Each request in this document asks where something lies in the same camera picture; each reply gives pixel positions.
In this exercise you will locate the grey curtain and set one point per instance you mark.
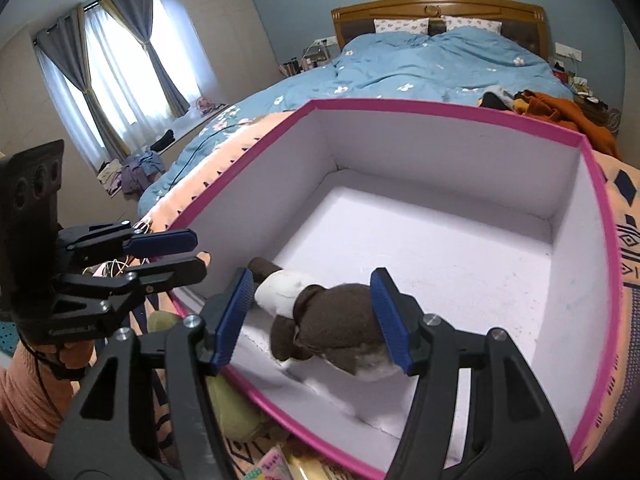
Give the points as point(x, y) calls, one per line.
point(65, 43)
point(137, 17)

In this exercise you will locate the grey left curtain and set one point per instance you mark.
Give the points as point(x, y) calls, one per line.
point(65, 43)

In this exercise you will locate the orange brown clothing pile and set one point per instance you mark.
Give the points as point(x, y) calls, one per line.
point(567, 114)

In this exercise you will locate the wooden bed headboard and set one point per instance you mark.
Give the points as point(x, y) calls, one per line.
point(523, 23)

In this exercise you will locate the green frog plush toy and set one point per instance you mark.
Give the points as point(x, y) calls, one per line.
point(238, 419)

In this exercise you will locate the left floral pillow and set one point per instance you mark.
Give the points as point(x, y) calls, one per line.
point(415, 26)

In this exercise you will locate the dark brown plush toy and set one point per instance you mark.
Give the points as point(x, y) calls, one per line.
point(336, 324)

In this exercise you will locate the pink floral wipes pack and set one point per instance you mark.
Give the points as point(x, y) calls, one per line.
point(272, 466)

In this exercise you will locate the grey right curtain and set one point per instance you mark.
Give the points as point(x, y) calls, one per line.
point(137, 17)

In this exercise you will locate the blue floral duvet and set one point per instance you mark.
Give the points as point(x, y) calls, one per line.
point(452, 67)

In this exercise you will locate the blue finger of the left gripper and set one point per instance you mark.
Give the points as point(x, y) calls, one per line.
point(105, 241)
point(150, 274)

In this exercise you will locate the right floral pillow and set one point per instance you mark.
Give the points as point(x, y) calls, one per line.
point(455, 22)

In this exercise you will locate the floral pillow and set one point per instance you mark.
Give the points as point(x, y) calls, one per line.
point(455, 22)
point(415, 26)

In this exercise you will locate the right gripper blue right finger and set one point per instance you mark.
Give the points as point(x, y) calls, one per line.
point(430, 349)

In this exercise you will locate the clothes pile by window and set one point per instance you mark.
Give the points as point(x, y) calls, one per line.
point(132, 176)

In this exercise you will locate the orange patterned blanket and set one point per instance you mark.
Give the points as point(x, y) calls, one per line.
point(620, 239)

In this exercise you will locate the person's left hand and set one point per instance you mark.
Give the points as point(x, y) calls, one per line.
point(118, 266)

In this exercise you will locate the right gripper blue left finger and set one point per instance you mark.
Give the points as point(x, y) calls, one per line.
point(197, 348)

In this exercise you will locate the pink white storage box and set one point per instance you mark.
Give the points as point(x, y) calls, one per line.
point(359, 424)

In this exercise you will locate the pink left sleeve forearm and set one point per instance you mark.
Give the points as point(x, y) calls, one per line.
point(33, 401)

